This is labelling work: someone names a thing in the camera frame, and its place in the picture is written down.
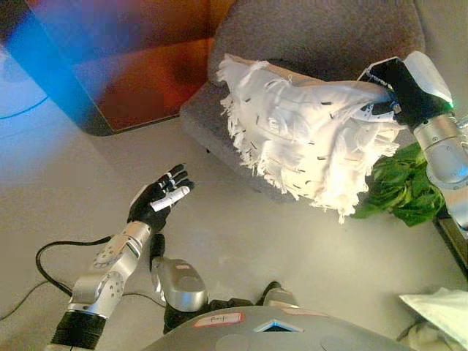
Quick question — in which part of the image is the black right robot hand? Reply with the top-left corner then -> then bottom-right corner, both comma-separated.
356,50 -> 454,129

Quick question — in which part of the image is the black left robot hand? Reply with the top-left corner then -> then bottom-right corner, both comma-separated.
127,164 -> 195,233

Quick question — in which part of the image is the grey fabric armchair sofa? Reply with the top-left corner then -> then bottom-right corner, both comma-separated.
181,0 -> 429,204

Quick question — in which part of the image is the green leafy potted plant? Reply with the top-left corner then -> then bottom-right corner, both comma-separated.
350,142 -> 447,227

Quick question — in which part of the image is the white fringed pillow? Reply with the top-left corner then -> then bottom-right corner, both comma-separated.
215,53 -> 401,224

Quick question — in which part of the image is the thin black floor cable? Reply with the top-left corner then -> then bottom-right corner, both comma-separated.
0,280 -> 48,320

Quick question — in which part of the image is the silver robot leg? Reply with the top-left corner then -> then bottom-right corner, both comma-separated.
255,280 -> 301,310
149,233 -> 209,333

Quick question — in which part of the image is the silver right robot leg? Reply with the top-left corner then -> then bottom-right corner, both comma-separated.
255,280 -> 301,310

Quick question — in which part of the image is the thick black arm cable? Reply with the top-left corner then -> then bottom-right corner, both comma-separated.
35,235 -> 113,297

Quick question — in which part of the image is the grey robot torso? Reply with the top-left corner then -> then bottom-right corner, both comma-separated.
140,306 -> 418,351

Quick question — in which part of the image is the silver left robot leg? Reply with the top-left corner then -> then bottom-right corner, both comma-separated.
149,233 -> 209,333

